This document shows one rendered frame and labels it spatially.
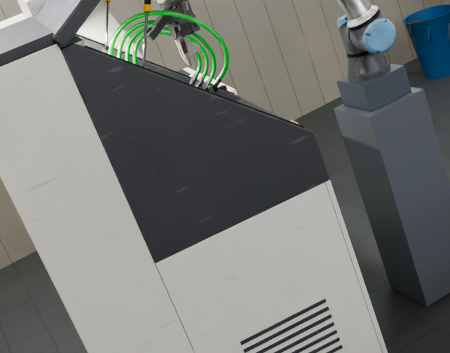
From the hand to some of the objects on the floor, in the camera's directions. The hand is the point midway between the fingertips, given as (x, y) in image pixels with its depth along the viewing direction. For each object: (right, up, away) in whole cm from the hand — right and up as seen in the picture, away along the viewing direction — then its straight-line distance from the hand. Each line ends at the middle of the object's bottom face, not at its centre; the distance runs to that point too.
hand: (186, 62), depth 250 cm
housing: (-15, -119, +65) cm, 136 cm away
